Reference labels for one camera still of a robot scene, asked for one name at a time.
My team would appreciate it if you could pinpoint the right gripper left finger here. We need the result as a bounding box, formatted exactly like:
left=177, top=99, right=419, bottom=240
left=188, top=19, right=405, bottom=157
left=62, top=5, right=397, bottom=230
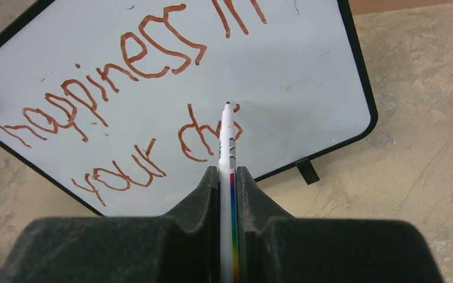
left=0, top=166, right=219, bottom=282

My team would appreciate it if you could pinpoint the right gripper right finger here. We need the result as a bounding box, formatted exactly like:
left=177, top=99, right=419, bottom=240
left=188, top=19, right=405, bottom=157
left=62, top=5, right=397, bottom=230
left=237, top=166, right=443, bottom=282

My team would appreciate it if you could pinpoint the white marker rainbow stripe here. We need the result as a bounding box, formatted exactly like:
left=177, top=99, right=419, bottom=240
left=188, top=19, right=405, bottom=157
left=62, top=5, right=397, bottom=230
left=218, top=102, right=239, bottom=282

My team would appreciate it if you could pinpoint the small black-framed whiteboard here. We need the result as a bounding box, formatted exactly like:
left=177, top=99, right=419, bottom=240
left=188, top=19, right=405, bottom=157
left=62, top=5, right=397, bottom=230
left=0, top=1, right=377, bottom=216

